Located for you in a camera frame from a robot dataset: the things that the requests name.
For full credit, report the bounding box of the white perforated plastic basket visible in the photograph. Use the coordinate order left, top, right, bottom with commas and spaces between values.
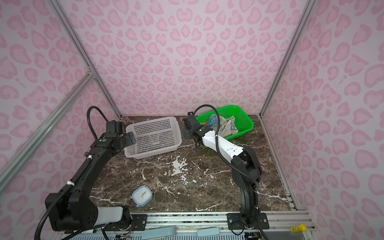
124, 117, 182, 160

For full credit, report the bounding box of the green plastic basket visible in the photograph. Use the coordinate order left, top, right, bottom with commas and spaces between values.
197, 106, 254, 140

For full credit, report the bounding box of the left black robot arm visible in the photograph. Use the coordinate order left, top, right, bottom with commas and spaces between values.
45, 121, 136, 232

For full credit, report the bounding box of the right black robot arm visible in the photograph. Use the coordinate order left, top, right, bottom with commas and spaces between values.
182, 112, 263, 228

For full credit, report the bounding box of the small light blue clock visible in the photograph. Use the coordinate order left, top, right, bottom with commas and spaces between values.
132, 186, 153, 208

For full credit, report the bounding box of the left light blue pedal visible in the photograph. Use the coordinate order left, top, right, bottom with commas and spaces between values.
141, 226, 177, 240

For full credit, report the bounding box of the light blue pedal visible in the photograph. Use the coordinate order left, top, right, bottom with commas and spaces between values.
197, 228, 221, 238
141, 226, 177, 240

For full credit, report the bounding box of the right light blue pedal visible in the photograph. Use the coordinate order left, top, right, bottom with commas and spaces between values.
197, 228, 221, 238

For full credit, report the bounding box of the yellow glue stick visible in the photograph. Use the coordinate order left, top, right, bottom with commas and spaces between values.
290, 224, 308, 234

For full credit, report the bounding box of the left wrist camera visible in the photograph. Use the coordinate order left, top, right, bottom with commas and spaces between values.
105, 121, 126, 138

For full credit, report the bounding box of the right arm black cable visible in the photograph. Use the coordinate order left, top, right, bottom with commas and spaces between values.
193, 104, 271, 240

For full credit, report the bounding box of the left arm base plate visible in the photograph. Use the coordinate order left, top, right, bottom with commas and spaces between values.
104, 214, 148, 232

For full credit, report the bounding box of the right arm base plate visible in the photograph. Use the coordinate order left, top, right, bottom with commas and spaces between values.
226, 213, 270, 230

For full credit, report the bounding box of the aluminium front rail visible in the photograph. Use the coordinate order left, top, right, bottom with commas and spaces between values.
56, 210, 316, 240

